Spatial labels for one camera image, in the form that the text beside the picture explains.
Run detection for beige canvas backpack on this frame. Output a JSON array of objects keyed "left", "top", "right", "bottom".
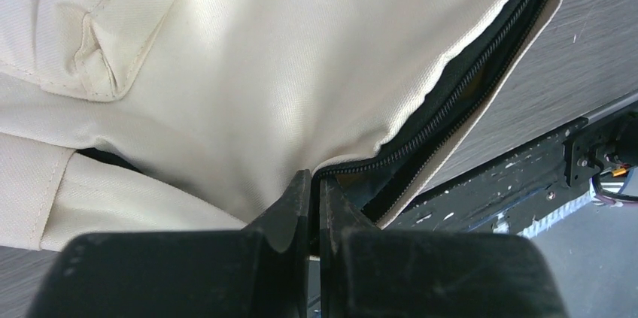
[{"left": 1, "top": 0, "right": 562, "bottom": 251}]

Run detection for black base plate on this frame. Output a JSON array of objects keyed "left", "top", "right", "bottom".
[{"left": 389, "top": 102, "right": 637, "bottom": 236}]

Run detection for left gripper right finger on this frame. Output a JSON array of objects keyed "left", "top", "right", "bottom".
[{"left": 318, "top": 178, "right": 568, "bottom": 317}]

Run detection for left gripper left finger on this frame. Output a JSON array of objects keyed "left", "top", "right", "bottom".
[{"left": 27, "top": 171, "right": 311, "bottom": 317}]

